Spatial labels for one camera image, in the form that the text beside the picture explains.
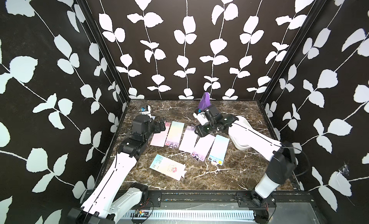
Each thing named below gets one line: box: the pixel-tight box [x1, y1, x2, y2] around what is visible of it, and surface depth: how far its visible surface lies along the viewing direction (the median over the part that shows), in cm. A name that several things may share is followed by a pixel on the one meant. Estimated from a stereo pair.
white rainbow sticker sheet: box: [208, 134, 230, 166], surface depth 93 cm
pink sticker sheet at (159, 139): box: [149, 120, 172, 148], surface depth 100 cm
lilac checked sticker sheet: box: [178, 125, 198, 154], surface depth 98 cm
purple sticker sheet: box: [164, 121, 185, 149], surface depth 103 cm
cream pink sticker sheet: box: [149, 153, 187, 182], surface depth 87 cm
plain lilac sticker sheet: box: [190, 133, 216, 162], surface depth 95 cm
